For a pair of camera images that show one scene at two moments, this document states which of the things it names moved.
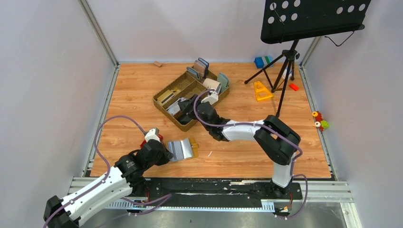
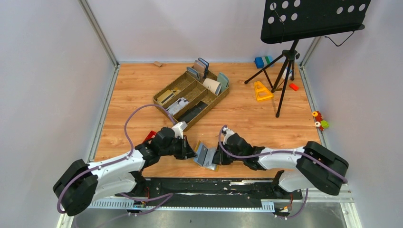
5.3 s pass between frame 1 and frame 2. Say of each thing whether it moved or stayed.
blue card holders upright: stayed
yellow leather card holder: moved
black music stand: stayed
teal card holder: stayed
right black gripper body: moved
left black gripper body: moved
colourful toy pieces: stayed
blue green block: stayed
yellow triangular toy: stayed
